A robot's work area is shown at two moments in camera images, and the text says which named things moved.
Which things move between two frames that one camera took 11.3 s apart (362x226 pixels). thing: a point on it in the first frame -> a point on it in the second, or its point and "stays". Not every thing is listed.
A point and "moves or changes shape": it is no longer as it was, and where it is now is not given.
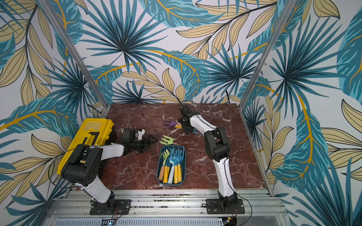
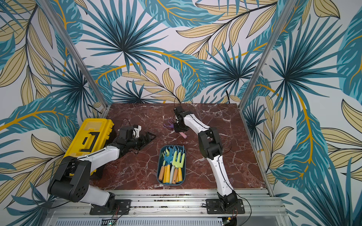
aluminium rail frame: x=169 y=208 stays
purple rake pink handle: x=171 y=123 moves or changes shape
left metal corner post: x=49 y=13 stays
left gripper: x=145 y=143 stays
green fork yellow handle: x=170 y=142 -> x=177 y=165
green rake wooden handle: x=162 y=169 stays
